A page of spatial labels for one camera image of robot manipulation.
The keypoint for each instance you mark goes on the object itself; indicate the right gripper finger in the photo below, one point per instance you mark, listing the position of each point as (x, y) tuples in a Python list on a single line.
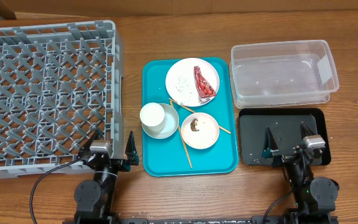
[(305, 130), (270, 148)]

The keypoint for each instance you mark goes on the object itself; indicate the brown food scrap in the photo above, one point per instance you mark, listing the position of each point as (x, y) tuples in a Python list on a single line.
[(193, 125)]

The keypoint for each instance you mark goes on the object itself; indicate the clear plastic bin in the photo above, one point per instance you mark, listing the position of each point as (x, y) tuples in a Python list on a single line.
[(289, 73)]

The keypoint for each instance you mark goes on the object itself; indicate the white cup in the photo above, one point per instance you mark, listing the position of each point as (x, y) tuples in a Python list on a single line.
[(152, 116)]

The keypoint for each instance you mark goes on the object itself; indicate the grey dishwasher rack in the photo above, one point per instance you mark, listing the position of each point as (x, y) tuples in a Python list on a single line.
[(59, 83)]

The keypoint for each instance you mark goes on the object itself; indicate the wooden chopstick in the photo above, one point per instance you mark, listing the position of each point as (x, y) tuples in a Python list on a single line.
[(192, 111), (182, 140)]

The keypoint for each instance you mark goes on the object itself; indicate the black tray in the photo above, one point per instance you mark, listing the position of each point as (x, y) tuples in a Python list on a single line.
[(284, 124)]

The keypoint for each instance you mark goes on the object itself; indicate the grey shallow bowl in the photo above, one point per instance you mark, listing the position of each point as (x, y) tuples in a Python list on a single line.
[(171, 124)]

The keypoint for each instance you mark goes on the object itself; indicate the wooden chopstick lower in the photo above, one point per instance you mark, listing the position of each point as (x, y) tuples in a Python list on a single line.
[(182, 140)]

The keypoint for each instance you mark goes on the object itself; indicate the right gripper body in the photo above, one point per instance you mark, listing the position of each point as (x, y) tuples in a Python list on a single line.
[(291, 157)]

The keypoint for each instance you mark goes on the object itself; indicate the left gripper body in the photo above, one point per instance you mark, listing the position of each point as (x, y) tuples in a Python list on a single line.
[(119, 166)]

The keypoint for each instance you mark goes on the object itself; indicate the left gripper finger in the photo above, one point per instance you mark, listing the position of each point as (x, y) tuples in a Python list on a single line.
[(131, 151), (95, 136)]

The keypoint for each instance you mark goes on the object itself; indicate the small white plate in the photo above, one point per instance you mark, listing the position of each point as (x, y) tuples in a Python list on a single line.
[(208, 132)]

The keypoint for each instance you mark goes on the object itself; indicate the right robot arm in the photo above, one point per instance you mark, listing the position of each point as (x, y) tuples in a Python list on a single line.
[(314, 196)]

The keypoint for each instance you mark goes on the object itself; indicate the red snack wrapper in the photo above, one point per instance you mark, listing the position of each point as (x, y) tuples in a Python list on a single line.
[(204, 89)]

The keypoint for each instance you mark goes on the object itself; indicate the teal plastic tray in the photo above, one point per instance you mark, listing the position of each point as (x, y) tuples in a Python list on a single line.
[(167, 157)]

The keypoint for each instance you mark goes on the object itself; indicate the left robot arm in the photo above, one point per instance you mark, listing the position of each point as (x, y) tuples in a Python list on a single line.
[(94, 197)]

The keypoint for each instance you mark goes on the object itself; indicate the large white plate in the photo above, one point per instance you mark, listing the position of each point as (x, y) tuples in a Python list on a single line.
[(181, 84)]

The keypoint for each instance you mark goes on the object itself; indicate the wooden chopstick upper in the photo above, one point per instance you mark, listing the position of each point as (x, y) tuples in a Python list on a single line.
[(192, 111)]

